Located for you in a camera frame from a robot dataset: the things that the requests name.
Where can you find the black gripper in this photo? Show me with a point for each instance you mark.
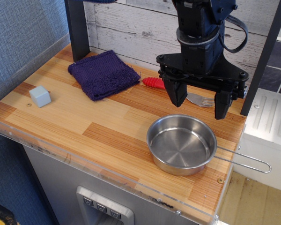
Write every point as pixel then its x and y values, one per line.
pixel 201 63

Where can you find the purple cloth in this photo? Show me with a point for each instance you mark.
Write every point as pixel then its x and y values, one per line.
pixel 103 75

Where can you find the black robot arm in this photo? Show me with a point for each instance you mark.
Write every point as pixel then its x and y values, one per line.
pixel 201 16

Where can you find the silver metal pan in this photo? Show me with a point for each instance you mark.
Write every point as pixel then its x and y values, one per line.
pixel 181 145

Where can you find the white toy sink counter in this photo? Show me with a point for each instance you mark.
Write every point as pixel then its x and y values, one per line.
pixel 260 143

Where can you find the silver button panel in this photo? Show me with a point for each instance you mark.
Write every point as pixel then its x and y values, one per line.
pixel 99 210

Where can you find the grey cube block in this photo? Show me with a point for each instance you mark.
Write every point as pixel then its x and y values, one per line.
pixel 40 96

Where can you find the clear acrylic table guard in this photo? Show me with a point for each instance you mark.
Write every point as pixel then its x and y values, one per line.
pixel 60 172

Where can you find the yellow black object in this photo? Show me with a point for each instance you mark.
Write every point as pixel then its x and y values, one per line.
pixel 7 217

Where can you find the red handled fork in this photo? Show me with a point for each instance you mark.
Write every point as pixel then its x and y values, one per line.
pixel 198 100

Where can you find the right dark post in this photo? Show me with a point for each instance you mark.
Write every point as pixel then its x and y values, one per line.
pixel 265 55

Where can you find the dark post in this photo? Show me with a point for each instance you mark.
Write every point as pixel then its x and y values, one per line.
pixel 77 27
pixel 265 55

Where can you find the left dark post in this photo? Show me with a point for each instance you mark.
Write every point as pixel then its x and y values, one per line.
pixel 77 27

